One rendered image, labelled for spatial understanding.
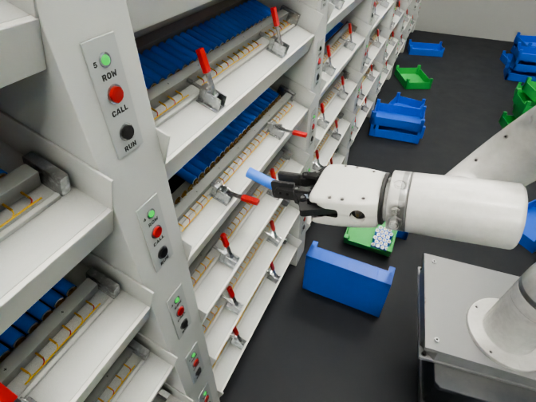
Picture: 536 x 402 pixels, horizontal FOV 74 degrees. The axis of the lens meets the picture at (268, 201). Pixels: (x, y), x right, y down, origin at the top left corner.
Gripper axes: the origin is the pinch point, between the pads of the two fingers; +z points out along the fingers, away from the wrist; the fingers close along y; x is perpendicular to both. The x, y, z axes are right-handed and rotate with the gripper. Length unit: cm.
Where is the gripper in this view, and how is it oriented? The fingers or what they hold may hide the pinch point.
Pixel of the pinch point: (287, 185)
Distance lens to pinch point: 57.6
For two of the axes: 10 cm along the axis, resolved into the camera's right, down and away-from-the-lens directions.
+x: -1.6, -7.9, -5.9
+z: -8.9, -1.4, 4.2
